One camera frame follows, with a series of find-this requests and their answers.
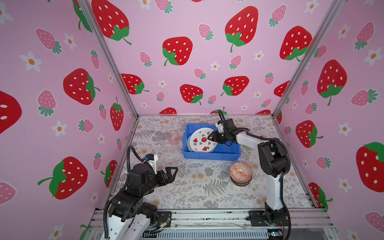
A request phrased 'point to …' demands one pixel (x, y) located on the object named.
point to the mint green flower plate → (188, 143)
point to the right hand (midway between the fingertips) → (209, 138)
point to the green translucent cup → (246, 148)
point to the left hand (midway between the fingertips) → (171, 170)
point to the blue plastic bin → (232, 151)
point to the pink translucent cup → (172, 136)
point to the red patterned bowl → (240, 174)
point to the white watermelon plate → (199, 142)
